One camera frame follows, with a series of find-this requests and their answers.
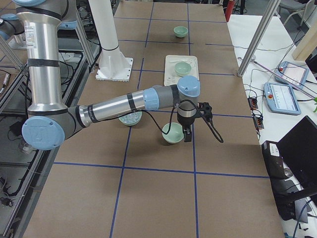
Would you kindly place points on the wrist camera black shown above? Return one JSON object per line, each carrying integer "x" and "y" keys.
{"x": 205, "y": 110}

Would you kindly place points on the teach pendant tablet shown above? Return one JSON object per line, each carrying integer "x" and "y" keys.
{"x": 298, "y": 73}
{"x": 281, "y": 99}

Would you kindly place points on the near teach pendant tablet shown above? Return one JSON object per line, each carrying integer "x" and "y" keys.
{"x": 281, "y": 99}

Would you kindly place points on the white plastic spoon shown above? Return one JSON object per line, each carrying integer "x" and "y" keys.
{"x": 178, "y": 60}

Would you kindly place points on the green bowl with ice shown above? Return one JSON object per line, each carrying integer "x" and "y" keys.
{"x": 131, "y": 119}

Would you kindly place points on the green bowl on tray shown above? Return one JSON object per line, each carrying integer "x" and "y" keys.
{"x": 182, "y": 68}

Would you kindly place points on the far teach pendant tablet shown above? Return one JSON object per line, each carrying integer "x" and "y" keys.
{"x": 298, "y": 73}

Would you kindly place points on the white pedestal base plate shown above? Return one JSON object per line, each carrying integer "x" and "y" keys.
{"x": 114, "y": 66}

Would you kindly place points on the black box device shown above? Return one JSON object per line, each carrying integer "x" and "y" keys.
{"x": 289, "y": 197}

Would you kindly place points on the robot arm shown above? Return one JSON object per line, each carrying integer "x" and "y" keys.
{"x": 50, "y": 121}

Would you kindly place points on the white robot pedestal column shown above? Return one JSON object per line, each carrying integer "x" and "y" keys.
{"x": 104, "y": 22}

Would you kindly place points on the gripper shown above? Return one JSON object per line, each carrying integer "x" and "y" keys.
{"x": 186, "y": 121}

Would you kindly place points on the aluminium frame post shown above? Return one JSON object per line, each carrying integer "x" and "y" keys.
{"x": 264, "y": 22}

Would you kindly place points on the reacher grabber stick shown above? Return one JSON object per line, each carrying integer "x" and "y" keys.
{"x": 287, "y": 80}

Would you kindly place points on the black laptop computer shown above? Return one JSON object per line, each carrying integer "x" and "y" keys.
{"x": 298, "y": 149}

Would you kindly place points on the cream bear tray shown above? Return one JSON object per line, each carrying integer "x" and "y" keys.
{"x": 170, "y": 77}

